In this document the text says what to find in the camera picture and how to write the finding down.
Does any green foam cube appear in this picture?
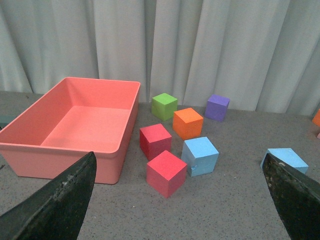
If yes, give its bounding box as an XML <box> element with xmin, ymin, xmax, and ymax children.
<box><xmin>151</xmin><ymin>93</ymin><xmax>178</xmax><ymax>121</ymax></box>

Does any grey curtain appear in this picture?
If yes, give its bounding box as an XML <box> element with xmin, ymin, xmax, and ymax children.
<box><xmin>0</xmin><ymin>0</ymin><xmax>320</xmax><ymax>116</ymax></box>

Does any light blue foam cube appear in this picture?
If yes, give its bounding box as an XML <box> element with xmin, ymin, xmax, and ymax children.
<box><xmin>260</xmin><ymin>148</ymin><xmax>309</xmax><ymax>174</ymax></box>

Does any red foam cube front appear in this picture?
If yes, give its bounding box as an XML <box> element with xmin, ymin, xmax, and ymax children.
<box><xmin>146</xmin><ymin>150</ymin><xmax>187</xmax><ymax>198</ymax></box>

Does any red foam cube rear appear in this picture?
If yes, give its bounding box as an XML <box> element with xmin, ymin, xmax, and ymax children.
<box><xmin>139</xmin><ymin>123</ymin><xmax>172</xmax><ymax>161</ymax></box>

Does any pink plastic bin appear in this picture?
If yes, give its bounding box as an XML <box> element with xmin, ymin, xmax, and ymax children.
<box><xmin>0</xmin><ymin>77</ymin><xmax>141</xmax><ymax>185</ymax></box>

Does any light blue cube with dent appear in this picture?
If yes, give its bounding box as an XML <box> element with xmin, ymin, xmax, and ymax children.
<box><xmin>181</xmin><ymin>137</ymin><xmax>219</xmax><ymax>177</ymax></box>

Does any orange foam cube left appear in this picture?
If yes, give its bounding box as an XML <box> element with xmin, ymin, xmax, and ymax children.
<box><xmin>172</xmin><ymin>107</ymin><xmax>204</xmax><ymax>140</ymax></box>

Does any orange foam cube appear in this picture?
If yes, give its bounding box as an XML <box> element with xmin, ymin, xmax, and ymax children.
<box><xmin>312</xmin><ymin>109</ymin><xmax>320</xmax><ymax>127</ymax></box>
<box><xmin>172</xmin><ymin>107</ymin><xmax>204</xmax><ymax>140</ymax></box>

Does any orange foam cube right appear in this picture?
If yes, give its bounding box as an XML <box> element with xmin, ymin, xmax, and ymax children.
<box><xmin>312</xmin><ymin>109</ymin><xmax>320</xmax><ymax>127</ymax></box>

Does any purple foam cube back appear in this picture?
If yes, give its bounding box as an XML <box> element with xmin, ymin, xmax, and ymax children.
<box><xmin>204</xmin><ymin>94</ymin><xmax>230</xmax><ymax>122</ymax></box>

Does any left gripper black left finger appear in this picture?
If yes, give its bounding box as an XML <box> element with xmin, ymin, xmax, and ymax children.
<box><xmin>0</xmin><ymin>152</ymin><xmax>97</xmax><ymax>240</ymax></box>

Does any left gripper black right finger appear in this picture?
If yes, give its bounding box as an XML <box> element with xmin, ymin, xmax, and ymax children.
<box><xmin>262</xmin><ymin>153</ymin><xmax>320</xmax><ymax>240</ymax></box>

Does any red foam cube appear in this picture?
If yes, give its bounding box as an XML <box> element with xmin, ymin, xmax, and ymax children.
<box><xmin>139</xmin><ymin>123</ymin><xmax>172</xmax><ymax>161</ymax></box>
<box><xmin>146</xmin><ymin>150</ymin><xmax>187</xmax><ymax>198</ymax></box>

